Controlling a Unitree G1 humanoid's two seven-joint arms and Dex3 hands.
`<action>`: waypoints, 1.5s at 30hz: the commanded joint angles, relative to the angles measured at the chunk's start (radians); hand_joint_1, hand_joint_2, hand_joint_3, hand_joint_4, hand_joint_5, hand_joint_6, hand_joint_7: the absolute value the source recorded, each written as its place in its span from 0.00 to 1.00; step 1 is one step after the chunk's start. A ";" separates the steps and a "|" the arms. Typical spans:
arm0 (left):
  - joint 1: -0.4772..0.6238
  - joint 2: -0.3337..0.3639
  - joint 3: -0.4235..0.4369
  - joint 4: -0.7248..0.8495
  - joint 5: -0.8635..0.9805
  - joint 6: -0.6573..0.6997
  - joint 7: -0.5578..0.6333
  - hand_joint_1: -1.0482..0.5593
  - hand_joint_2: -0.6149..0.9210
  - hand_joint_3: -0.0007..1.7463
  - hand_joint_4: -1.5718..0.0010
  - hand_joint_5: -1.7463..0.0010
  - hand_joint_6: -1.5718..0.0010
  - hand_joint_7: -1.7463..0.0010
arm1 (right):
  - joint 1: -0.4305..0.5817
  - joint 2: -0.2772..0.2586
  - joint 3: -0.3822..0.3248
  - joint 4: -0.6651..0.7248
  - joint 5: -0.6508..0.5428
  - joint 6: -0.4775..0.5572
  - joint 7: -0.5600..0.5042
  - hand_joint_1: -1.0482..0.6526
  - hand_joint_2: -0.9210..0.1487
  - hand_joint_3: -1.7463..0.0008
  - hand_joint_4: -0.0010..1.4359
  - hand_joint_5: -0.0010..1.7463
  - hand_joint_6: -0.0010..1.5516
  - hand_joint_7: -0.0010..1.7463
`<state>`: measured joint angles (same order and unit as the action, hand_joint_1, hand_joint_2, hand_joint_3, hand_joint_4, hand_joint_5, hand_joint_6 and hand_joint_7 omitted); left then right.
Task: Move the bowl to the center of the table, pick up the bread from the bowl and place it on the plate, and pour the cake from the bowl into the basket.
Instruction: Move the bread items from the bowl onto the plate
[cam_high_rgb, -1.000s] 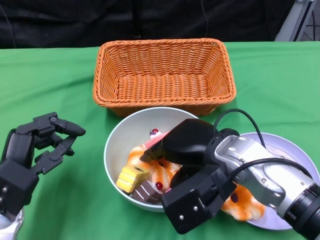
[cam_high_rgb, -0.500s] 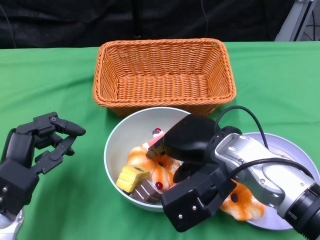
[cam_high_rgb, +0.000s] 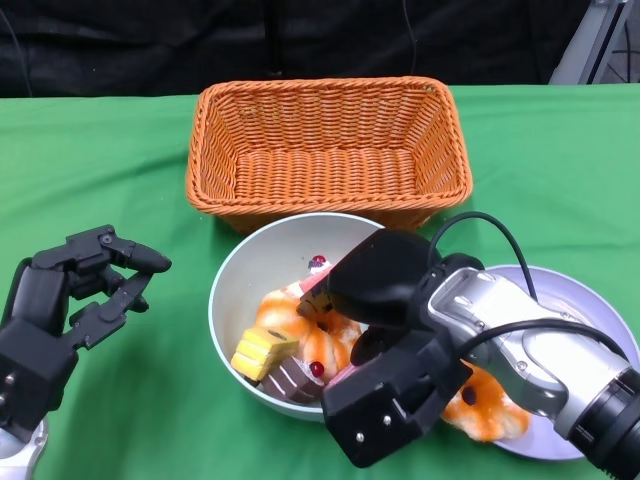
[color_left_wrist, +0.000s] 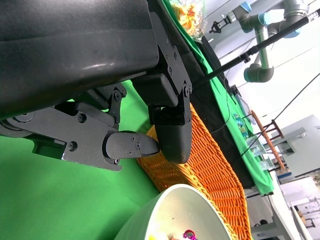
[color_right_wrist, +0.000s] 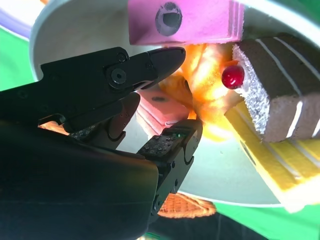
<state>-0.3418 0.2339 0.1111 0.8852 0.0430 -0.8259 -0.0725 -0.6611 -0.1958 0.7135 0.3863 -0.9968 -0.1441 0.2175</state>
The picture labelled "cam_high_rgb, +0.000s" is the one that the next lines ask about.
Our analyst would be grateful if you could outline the yellow layered cake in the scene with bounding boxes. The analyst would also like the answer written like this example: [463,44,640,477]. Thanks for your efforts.
[230,328,300,382]

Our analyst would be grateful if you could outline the orange swirl ring bread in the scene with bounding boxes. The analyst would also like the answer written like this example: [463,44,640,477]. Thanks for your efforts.
[255,287,364,376]
[441,367,531,445]

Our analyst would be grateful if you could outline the salmon block cake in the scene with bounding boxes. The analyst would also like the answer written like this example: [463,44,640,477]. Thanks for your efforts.
[298,272,334,301]

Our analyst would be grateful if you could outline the pale green bowl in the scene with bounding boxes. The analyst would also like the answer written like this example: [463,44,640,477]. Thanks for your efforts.
[208,212,389,424]

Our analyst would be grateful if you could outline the chocolate layered cake with cherry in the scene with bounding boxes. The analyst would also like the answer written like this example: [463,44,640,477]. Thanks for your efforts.
[260,357,326,405]

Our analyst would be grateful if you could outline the lavender plate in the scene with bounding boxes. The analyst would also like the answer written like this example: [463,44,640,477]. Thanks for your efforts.
[439,264,632,462]

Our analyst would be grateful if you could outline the green tablecloth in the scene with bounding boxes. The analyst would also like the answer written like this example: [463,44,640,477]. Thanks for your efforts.
[0,82,640,480]

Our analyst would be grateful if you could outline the black backdrop curtain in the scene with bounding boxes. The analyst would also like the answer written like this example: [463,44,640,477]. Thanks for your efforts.
[0,0,640,99]

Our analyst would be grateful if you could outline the grey metal frame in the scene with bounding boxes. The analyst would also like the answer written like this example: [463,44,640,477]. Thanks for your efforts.
[548,0,640,85]

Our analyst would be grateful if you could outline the orange wicker basket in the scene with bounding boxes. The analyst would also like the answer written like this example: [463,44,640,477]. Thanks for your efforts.
[185,77,474,236]

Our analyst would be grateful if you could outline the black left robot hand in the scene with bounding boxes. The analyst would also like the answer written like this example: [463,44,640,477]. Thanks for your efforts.
[0,224,171,444]

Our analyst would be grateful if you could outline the black vertical stand pole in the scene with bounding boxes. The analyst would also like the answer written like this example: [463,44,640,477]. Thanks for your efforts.
[263,0,285,79]

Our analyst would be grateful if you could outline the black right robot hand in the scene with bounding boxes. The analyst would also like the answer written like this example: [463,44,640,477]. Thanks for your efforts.
[297,229,474,469]

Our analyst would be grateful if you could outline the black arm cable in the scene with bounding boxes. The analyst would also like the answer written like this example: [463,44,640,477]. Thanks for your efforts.
[429,211,629,361]

